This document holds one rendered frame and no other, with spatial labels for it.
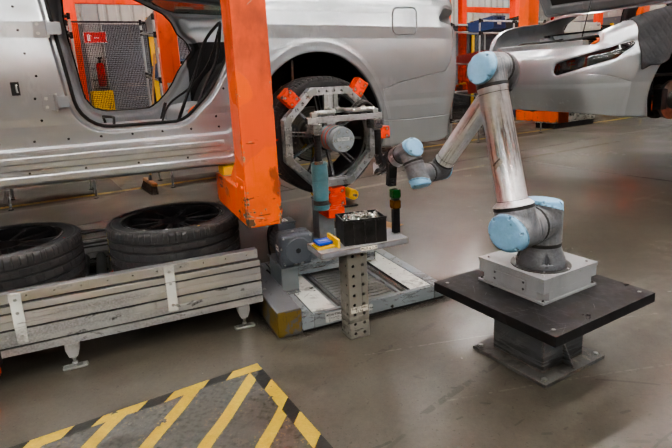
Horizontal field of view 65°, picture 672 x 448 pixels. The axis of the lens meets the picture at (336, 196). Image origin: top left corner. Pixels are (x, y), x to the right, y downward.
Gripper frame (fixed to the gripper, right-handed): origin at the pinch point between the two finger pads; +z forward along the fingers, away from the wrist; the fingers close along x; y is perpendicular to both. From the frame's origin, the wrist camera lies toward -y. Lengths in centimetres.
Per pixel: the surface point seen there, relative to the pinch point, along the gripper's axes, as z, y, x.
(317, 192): 28.3, 1.7, 20.1
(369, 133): 24.8, 29.6, -18.8
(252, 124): -9, 29, 60
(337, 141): 13.6, 23.6, 8.8
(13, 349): 42, -40, 165
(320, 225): 63, -11, 7
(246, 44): -23, 59, 60
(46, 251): 43, -2, 148
